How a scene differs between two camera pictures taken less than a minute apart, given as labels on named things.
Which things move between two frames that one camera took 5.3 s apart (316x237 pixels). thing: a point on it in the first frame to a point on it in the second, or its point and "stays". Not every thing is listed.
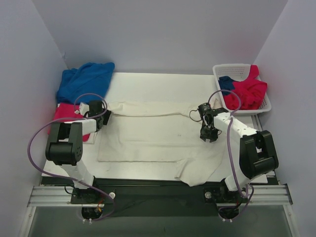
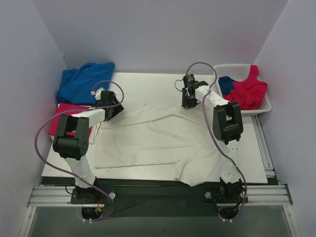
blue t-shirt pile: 88,82 stays
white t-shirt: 158,132 stays
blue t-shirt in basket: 225,83 stays
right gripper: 207,132 to 188,94
